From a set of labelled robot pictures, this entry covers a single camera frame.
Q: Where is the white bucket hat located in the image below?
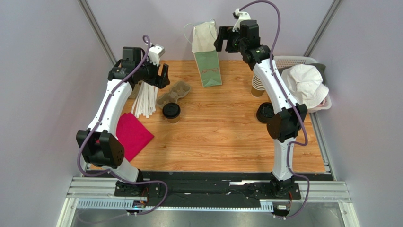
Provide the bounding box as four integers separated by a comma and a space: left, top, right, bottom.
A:
279, 64, 329, 113

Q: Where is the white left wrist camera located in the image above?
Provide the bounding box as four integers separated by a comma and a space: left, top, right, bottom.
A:
148, 45, 165, 66

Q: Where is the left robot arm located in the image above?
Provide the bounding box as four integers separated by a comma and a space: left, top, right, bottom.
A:
76, 45, 170, 196

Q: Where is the green white paper bag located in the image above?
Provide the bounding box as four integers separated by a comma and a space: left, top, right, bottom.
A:
183, 18, 222, 87

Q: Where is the stack of paper cups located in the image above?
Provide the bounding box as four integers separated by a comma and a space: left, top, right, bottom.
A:
251, 74, 265, 97

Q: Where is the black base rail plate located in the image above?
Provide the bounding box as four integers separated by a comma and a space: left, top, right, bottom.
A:
95, 171, 334, 209

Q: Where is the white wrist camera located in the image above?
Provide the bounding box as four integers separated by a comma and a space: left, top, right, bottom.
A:
148, 45, 165, 66
232, 8, 251, 32

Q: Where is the single pulp cup carrier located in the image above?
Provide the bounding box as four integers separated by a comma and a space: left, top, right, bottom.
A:
156, 81, 192, 109

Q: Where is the dark green cloth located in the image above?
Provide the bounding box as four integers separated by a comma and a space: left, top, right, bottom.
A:
311, 63, 326, 80

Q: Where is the white paper straws bundle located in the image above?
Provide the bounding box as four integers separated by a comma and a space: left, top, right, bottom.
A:
131, 82, 159, 118

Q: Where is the black cup lid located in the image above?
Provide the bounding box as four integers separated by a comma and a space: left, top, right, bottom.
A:
162, 103, 181, 117

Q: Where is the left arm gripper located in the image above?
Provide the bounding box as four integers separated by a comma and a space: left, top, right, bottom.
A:
136, 55, 170, 89

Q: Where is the white plastic basket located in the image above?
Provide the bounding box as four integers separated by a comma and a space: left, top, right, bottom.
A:
274, 56, 332, 110

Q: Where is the brown paper coffee cup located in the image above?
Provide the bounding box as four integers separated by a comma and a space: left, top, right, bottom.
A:
165, 115, 180, 124

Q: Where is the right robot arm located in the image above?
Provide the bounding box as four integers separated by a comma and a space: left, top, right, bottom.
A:
214, 19, 307, 198

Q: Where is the stack of pulp cup carriers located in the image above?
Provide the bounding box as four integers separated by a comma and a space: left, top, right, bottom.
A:
128, 83, 141, 99

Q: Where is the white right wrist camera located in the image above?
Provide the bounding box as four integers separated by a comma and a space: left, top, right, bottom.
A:
232, 8, 251, 32

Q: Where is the red folded cloth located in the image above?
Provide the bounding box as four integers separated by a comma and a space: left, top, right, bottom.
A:
116, 113, 154, 162

